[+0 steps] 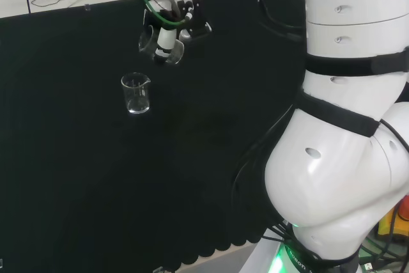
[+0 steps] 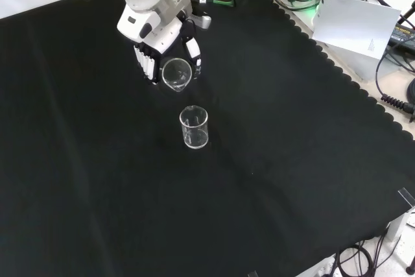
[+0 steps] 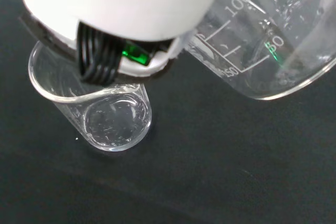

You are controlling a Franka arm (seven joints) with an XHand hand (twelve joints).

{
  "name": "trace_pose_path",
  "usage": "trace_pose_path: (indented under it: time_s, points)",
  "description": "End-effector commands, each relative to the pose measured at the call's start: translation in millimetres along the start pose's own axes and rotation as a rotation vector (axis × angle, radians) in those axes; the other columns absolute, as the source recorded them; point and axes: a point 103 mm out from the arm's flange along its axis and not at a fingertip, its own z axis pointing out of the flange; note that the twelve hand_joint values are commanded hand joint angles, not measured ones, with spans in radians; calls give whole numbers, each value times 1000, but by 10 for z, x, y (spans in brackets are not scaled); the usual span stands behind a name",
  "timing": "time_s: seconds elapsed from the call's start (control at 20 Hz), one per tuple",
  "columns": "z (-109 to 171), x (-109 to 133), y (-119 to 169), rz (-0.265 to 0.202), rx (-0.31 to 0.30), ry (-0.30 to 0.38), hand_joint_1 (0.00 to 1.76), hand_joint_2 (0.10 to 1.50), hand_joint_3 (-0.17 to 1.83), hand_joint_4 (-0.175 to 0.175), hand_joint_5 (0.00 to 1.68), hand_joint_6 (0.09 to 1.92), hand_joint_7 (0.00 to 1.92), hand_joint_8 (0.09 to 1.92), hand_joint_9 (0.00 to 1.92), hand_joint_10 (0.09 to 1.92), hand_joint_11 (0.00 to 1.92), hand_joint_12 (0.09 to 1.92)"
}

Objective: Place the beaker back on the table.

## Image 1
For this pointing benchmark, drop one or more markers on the clear glass beaker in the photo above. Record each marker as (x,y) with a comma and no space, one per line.
(135,94)
(177,52)

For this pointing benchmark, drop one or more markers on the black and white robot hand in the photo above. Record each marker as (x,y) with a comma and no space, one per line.
(179,17)

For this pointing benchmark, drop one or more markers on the yellow stop button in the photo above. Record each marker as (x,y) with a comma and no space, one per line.
(394,222)

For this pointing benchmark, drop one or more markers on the black bench cloth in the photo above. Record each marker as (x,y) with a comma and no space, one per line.
(128,158)

